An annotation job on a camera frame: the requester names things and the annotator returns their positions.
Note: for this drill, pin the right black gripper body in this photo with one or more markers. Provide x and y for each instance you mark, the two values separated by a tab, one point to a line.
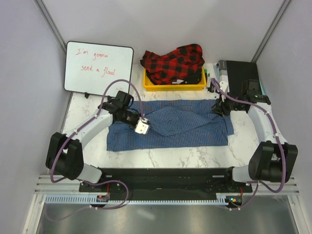
226	107

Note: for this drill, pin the blue checkered long sleeve shirt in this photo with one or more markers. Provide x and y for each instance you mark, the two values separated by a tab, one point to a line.
173	124

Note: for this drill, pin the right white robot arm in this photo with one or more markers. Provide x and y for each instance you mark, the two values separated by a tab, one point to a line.
274	158

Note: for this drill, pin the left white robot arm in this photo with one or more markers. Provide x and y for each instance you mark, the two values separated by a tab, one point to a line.
65	152

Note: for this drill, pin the black notebook stack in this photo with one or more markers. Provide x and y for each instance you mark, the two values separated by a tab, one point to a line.
243	78

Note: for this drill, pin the purple cap marker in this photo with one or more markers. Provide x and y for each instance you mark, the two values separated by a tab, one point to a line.
210	86

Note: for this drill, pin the yellow plastic bin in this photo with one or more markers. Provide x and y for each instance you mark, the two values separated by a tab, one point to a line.
175	87

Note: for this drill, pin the red black plaid shirt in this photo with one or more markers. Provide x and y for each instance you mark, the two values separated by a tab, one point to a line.
180	66

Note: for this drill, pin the white dry-erase board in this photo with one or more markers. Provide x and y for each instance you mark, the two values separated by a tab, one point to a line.
91	67

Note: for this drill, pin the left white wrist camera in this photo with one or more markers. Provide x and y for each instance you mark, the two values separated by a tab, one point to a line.
142	126

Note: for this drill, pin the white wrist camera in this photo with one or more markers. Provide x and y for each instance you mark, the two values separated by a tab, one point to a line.
224	87
142	126

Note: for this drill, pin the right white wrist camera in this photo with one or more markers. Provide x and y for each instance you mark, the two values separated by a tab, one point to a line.
224	87

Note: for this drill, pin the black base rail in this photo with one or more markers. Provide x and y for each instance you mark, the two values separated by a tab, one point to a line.
166	183

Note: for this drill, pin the white slotted cable duct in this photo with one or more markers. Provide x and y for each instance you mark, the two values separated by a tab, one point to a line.
97	200

